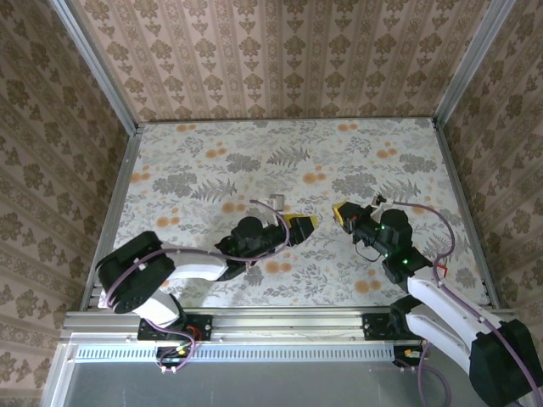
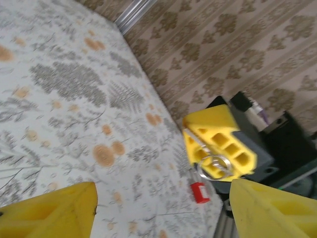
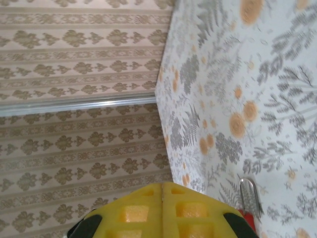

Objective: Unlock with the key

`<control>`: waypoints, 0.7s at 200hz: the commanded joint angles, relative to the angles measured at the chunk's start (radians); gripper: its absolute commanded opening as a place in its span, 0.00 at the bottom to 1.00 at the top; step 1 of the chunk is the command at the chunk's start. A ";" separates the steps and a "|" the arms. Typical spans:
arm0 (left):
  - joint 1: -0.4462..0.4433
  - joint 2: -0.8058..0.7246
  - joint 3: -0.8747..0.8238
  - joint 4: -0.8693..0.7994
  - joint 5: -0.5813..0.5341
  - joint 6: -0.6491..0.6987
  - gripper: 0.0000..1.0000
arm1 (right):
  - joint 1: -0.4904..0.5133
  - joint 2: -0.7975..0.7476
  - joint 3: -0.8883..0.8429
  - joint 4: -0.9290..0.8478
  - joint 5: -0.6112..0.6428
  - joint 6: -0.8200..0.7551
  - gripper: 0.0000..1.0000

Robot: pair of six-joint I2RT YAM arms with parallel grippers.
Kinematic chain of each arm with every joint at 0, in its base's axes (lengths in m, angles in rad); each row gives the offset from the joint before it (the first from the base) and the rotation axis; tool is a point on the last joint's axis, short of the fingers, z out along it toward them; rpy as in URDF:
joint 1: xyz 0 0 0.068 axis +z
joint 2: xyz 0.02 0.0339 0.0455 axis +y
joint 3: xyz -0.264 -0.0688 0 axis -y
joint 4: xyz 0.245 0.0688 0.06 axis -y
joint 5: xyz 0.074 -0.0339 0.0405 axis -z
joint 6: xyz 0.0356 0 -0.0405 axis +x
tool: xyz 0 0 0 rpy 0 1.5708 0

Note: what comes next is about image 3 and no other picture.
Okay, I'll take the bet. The floral patterned table cover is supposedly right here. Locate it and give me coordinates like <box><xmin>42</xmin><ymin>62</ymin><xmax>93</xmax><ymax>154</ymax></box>
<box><xmin>155</xmin><ymin>0</ymin><xmax>317</xmax><ymax>238</ymax></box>

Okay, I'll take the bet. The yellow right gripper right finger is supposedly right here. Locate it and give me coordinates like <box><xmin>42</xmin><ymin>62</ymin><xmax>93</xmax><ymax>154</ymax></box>
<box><xmin>162</xmin><ymin>182</ymin><xmax>258</xmax><ymax>238</ymax></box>

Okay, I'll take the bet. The aluminium frame post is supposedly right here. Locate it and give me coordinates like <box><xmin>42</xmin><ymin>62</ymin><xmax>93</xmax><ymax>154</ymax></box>
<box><xmin>0</xmin><ymin>95</ymin><xmax>157</xmax><ymax>117</ymax></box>

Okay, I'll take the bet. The red padlock with steel shackle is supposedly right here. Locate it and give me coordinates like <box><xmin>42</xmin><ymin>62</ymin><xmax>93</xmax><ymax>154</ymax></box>
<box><xmin>238</xmin><ymin>178</ymin><xmax>264</xmax><ymax>233</ymax></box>

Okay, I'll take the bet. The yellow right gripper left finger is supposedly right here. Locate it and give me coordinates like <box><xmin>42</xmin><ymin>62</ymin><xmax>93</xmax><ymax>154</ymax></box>
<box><xmin>66</xmin><ymin>182</ymin><xmax>163</xmax><ymax>238</ymax></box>

